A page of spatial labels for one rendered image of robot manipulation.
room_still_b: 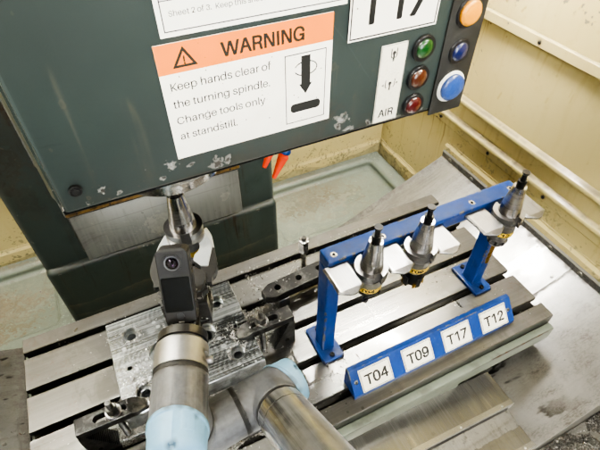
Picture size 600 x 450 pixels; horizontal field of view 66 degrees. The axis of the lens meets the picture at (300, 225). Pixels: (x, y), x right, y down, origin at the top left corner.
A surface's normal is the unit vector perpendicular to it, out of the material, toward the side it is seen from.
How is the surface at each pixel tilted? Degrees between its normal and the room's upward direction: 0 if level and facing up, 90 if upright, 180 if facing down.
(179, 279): 60
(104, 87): 90
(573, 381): 24
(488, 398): 8
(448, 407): 7
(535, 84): 90
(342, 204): 0
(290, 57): 90
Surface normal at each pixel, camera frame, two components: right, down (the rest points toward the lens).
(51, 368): 0.00, -0.70
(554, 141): -0.90, 0.31
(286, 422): -0.61, -0.68
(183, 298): 0.07, 0.27
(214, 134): 0.43, 0.64
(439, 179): -0.37, -0.50
